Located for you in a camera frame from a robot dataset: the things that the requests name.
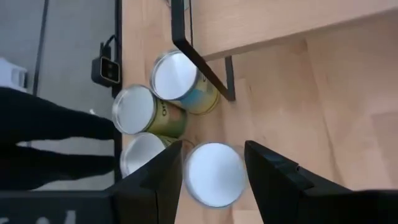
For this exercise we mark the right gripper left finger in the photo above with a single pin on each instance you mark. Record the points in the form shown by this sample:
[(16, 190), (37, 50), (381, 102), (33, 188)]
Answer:
[(149, 199)]

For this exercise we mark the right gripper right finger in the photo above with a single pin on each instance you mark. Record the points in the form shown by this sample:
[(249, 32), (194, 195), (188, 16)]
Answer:
[(280, 193)]

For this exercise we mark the silver lid tin can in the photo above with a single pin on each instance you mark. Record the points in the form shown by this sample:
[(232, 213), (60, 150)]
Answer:
[(214, 174)]

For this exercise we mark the green yellow labelled can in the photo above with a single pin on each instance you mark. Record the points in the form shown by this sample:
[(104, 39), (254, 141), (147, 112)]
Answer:
[(133, 109)]

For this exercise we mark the blue yellow carrots can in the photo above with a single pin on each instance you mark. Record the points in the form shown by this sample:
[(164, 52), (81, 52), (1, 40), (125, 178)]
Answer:
[(174, 74)]

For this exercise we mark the green labelled tin can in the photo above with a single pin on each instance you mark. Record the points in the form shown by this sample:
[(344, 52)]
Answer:
[(138, 152)]

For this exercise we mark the white box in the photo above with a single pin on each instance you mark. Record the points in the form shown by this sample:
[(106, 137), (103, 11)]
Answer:
[(12, 74)]

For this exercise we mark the black table-level camera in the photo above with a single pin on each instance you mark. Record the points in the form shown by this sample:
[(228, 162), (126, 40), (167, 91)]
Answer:
[(105, 71)]

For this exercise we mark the black aluminium table frame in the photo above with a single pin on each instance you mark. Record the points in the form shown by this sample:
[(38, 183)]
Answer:
[(118, 25)]

